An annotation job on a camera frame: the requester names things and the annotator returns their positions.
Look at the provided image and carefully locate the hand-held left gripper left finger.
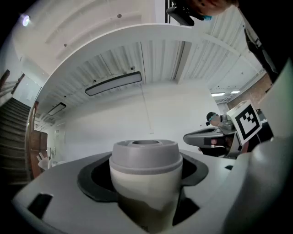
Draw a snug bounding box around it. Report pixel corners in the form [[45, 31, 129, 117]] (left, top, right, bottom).
[[11, 152, 138, 234]]

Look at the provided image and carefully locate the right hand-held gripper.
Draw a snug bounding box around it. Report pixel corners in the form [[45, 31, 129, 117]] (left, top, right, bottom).
[[183, 99, 263, 159]]

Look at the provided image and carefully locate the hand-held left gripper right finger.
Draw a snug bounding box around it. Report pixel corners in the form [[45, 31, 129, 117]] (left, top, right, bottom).
[[171, 149, 239, 234]]

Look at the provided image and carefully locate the grey tape roll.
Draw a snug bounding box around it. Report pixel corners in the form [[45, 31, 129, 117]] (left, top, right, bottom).
[[109, 139, 184, 234]]

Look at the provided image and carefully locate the wooden staircase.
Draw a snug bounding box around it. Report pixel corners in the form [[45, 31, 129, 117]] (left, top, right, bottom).
[[0, 68, 49, 186]]

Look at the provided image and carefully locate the black-framed ceiling light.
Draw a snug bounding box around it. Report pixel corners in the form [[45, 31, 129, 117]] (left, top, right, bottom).
[[84, 71, 143, 97], [47, 102, 67, 116]]

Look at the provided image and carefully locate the person's torso in black jacket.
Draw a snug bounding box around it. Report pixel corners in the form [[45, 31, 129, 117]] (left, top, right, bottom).
[[238, 0, 293, 84]]

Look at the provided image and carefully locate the person's head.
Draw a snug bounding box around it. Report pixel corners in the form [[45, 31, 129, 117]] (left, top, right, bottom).
[[185, 0, 240, 21]]

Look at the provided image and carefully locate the round ceiling spotlight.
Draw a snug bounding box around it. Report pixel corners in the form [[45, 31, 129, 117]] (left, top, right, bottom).
[[21, 14, 32, 27]]

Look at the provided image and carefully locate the thin white wall conduit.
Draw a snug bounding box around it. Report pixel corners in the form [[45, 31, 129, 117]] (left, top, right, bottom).
[[139, 83, 154, 135]]

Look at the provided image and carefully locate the black head-mounted camera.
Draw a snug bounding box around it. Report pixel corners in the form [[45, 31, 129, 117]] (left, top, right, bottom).
[[166, 0, 195, 27]]

